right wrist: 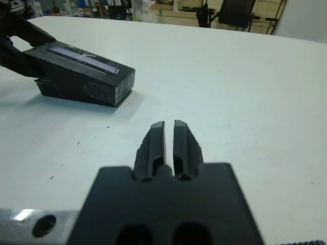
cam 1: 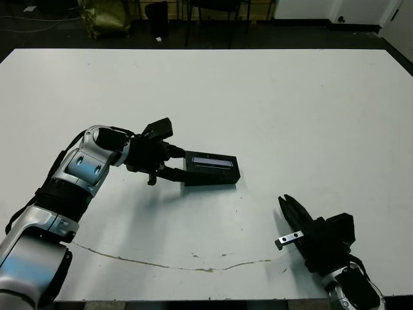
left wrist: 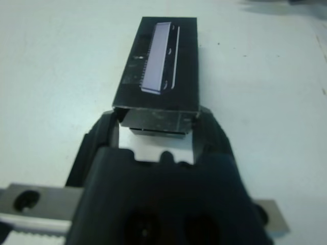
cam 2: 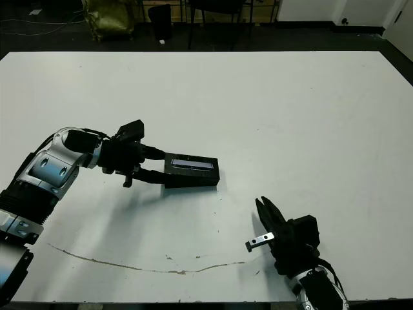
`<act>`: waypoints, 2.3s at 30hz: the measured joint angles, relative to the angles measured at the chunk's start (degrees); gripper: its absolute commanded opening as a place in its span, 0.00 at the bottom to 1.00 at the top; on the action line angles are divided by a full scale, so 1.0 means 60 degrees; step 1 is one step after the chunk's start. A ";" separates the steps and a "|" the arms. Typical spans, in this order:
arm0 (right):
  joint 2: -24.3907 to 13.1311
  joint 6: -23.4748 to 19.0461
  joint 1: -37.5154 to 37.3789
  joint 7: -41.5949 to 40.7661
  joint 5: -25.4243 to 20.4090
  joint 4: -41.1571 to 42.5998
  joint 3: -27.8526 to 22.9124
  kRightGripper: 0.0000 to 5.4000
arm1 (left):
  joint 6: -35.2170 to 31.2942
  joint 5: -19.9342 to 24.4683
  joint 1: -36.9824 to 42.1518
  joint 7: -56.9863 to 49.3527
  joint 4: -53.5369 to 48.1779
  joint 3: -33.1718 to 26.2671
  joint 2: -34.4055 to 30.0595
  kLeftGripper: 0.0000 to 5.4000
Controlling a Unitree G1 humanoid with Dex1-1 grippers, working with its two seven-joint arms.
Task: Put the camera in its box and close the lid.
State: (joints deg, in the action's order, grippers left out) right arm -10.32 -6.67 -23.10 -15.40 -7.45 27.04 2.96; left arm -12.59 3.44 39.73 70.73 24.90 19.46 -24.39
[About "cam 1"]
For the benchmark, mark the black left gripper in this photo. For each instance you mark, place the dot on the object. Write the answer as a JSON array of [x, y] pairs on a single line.
[[145, 155]]

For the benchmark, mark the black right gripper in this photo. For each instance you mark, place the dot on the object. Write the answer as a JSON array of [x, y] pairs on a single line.
[[317, 248]]

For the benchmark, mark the black box lid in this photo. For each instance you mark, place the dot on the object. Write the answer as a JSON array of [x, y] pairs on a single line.
[[213, 171]]

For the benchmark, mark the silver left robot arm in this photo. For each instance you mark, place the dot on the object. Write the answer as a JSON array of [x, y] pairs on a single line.
[[64, 181]]

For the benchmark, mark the black waste bin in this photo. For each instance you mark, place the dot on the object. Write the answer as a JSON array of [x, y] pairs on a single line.
[[157, 19]]

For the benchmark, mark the wooden shelving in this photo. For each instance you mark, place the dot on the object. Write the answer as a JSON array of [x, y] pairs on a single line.
[[175, 11]]

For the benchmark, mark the black chair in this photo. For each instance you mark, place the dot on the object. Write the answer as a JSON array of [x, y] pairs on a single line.
[[217, 8]]

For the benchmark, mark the yellowish plastic bag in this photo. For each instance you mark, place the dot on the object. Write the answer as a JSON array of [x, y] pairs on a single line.
[[104, 17]]

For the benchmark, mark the white door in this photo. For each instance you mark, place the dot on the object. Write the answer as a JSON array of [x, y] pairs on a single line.
[[400, 32]]

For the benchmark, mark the white paper sheet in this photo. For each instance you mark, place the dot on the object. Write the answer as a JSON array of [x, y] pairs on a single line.
[[29, 8]]

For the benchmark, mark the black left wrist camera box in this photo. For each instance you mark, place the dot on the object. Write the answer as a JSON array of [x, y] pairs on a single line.
[[159, 129]]

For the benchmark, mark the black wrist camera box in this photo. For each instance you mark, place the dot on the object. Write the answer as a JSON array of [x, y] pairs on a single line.
[[159, 129], [342, 229]]

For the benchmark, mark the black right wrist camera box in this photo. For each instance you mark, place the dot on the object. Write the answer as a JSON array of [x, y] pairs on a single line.
[[342, 229]]

